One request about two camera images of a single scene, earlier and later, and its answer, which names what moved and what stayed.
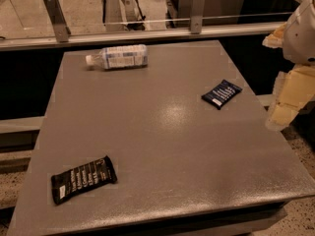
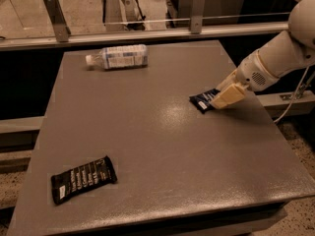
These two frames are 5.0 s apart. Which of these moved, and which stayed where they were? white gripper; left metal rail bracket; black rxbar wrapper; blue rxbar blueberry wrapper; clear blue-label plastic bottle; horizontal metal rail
Moved: blue rxbar blueberry wrapper; white gripper
Stayed: black rxbar wrapper; clear blue-label plastic bottle; left metal rail bracket; horizontal metal rail
